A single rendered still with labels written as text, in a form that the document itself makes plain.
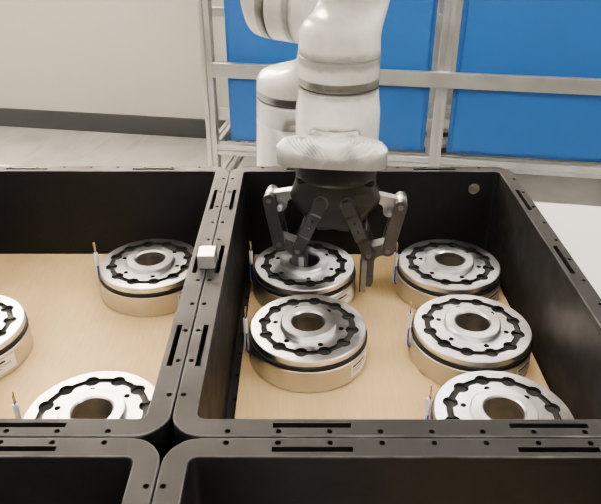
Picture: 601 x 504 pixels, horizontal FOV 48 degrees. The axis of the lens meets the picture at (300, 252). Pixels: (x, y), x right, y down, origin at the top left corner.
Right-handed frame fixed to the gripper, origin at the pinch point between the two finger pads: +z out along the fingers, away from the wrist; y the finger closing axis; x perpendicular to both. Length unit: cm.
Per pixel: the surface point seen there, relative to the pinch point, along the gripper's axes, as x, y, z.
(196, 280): 14.9, 9.7, -7.6
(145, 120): -267, 117, 77
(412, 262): -2.0, -8.0, -0.7
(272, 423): 29.7, 1.3, -7.6
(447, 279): 1.2, -11.2, -0.9
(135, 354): 12.4, 16.7, 2.3
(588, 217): -48, -40, 15
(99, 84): -270, 140, 60
